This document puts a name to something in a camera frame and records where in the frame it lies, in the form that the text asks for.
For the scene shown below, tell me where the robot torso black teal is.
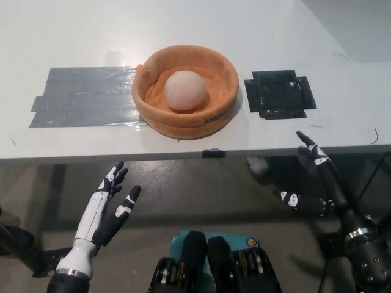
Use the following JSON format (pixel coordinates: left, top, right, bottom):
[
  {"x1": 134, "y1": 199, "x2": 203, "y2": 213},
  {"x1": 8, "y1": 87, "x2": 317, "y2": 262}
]
[{"x1": 148, "y1": 229, "x2": 282, "y2": 293}]

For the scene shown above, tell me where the grey duct tape patch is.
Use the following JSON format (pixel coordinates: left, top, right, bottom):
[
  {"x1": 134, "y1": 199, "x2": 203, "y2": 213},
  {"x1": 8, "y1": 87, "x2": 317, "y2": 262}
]
[{"x1": 29, "y1": 65, "x2": 148, "y2": 128}]

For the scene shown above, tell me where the pale pink plush dumpling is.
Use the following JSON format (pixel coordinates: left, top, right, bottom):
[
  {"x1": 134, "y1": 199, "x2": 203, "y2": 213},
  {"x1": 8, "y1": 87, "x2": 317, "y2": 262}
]
[{"x1": 164, "y1": 70, "x2": 211, "y2": 112}]

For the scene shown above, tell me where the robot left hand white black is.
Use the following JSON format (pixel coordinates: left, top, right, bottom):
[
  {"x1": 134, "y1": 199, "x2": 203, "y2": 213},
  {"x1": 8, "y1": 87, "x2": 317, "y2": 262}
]
[{"x1": 56, "y1": 161, "x2": 142, "y2": 277}]

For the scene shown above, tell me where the white object under table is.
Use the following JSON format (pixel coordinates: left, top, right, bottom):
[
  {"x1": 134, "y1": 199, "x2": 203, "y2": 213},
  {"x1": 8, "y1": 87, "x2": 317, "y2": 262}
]
[{"x1": 246, "y1": 156, "x2": 270, "y2": 177}]

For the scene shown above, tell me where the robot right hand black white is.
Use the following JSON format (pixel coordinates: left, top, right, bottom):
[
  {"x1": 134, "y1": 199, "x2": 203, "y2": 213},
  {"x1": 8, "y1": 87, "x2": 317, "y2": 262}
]
[{"x1": 279, "y1": 130, "x2": 371, "y2": 242}]

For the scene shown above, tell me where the orange plush round basket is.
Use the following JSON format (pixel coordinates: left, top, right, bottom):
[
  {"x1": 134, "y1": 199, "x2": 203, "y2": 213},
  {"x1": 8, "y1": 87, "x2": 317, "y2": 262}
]
[{"x1": 131, "y1": 44, "x2": 241, "y2": 141}]

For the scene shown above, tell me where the black metal floor bracket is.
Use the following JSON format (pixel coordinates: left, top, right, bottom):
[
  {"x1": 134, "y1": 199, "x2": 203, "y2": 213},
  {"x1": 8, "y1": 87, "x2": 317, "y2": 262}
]
[{"x1": 32, "y1": 246, "x2": 75, "y2": 277}]

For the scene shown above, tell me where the black tape square patch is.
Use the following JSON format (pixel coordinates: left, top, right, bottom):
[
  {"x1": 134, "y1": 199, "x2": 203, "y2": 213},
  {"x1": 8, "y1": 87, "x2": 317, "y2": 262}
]
[{"x1": 244, "y1": 70, "x2": 318, "y2": 121}]

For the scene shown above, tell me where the small black tape piece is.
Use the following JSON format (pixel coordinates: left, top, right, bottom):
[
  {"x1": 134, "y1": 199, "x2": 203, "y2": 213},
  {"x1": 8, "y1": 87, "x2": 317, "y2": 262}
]
[{"x1": 202, "y1": 148, "x2": 227, "y2": 160}]

